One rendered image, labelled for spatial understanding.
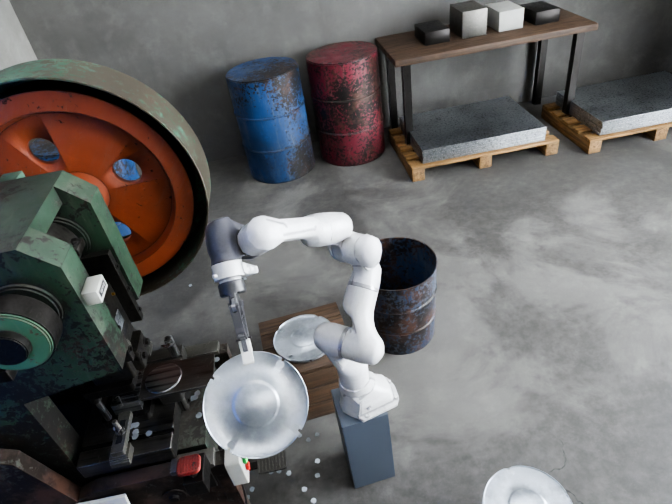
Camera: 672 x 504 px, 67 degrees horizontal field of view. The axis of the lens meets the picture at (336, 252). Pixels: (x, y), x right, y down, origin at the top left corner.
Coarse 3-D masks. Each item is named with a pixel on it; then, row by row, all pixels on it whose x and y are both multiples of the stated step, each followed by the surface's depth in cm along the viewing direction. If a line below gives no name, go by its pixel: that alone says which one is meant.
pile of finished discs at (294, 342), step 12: (288, 324) 244; (300, 324) 243; (312, 324) 242; (276, 336) 239; (288, 336) 238; (300, 336) 236; (312, 336) 235; (276, 348) 233; (288, 348) 232; (300, 348) 231; (312, 348) 230; (288, 360) 227; (300, 360) 226; (312, 360) 226
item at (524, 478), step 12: (504, 468) 181; (516, 468) 181; (528, 468) 180; (492, 480) 179; (504, 480) 178; (516, 480) 178; (528, 480) 177; (540, 480) 177; (552, 480) 176; (492, 492) 176; (504, 492) 175; (516, 492) 174; (528, 492) 173; (540, 492) 173; (552, 492) 173; (564, 492) 172
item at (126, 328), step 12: (108, 288) 153; (108, 300) 151; (120, 312) 158; (120, 324) 156; (132, 336) 163; (144, 348) 164; (144, 360) 161; (120, 372) 157; (132, 372) 159; (96, 384) 159
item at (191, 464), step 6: (186, 456) 150; (192, 456) 150; (198, 456) 150; (180, 462) 149; (186, 462) 149; (192, 462) 148; (198, 462) 148; (180, 468) 147; (186, 468) 147; (192, 468) 147; (198, 468) 147; (180, 474) 146; (186, 474) 146; (192, 474) 146
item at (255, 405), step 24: (240, 360) 141; (264, 360) 142; (240, 384) 141; (264, 384) 141; (288, 384) 141; (216, 408) 140; (240, 408) 139; (264, 408) 140; (288, 408) 141; (216, 432) 139; (240, 432) 139; (264, 432) 140; (288, 432) 140; (240, 456) 138; (264, 456) 139
